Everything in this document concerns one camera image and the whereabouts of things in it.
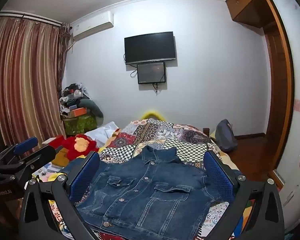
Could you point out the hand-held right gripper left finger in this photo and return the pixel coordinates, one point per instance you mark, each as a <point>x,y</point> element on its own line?
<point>85,177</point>

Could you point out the brown cloth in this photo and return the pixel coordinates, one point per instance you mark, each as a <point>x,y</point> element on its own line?
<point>61,157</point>

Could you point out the wooden bed post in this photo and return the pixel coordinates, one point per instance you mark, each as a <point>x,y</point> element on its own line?
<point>206,131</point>

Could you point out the white cloth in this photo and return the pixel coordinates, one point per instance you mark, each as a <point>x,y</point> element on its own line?
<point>102,131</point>

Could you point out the cartoon printed sheet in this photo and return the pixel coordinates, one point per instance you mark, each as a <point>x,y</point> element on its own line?
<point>47,168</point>

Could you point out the blue denim jeans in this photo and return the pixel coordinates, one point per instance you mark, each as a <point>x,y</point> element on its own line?
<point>145,192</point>

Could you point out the white curtain rail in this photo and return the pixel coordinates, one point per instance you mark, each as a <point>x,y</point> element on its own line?
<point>27,17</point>

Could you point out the green printed box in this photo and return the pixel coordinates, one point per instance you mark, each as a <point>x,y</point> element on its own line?
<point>80,125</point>

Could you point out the orange box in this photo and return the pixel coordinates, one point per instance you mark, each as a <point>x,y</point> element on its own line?
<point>77,112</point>

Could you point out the yellow rounded object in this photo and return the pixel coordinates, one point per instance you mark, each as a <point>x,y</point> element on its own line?
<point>152,113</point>

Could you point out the wooden overhead cabinet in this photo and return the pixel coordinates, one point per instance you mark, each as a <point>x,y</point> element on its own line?
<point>245,5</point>

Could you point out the grey backpack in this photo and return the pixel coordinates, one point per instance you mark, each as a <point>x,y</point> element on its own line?
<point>225,135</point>

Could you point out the black wall television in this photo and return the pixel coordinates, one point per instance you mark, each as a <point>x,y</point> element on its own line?
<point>150,46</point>

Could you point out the small black monitor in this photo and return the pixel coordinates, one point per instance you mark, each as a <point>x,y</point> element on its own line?
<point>151,72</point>

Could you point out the red plush toy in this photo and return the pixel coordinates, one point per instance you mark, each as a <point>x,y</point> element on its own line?
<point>61,142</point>

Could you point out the patchwork quilt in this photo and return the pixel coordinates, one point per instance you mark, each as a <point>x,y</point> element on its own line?
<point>145,132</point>

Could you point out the striped brown curtain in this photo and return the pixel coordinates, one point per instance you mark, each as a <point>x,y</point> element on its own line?
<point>22,80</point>

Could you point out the brown wooden door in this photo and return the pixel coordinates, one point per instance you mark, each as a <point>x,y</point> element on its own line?
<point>280,80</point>

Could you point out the white air conditioner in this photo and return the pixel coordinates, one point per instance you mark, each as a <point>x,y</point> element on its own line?
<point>92,27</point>

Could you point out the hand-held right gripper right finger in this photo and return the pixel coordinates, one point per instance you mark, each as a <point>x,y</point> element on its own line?
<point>218,175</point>

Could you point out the grey green cushion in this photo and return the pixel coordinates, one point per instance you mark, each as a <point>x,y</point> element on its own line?
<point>95,108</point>

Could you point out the pile of clutter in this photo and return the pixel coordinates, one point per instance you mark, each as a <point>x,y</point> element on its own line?
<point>71,96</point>

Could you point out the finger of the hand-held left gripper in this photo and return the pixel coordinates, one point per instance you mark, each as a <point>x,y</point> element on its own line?
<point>25,145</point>
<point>41,155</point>

